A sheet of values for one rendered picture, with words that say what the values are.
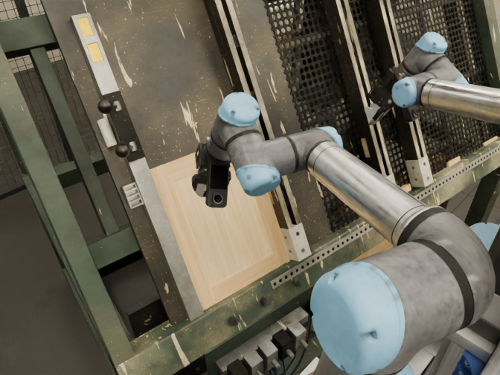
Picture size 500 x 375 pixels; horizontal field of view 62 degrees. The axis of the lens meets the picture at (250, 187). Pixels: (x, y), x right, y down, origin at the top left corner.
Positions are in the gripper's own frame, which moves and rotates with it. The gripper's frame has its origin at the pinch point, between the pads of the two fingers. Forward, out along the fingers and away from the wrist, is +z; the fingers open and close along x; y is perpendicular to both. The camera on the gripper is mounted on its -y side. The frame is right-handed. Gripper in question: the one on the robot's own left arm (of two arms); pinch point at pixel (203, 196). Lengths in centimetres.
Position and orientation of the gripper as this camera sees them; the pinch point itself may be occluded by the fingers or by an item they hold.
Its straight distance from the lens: 108.5
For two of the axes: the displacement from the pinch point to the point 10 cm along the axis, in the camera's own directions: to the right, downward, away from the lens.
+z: -3.1, 4.6, 8.3
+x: -9.4, -0.3, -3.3
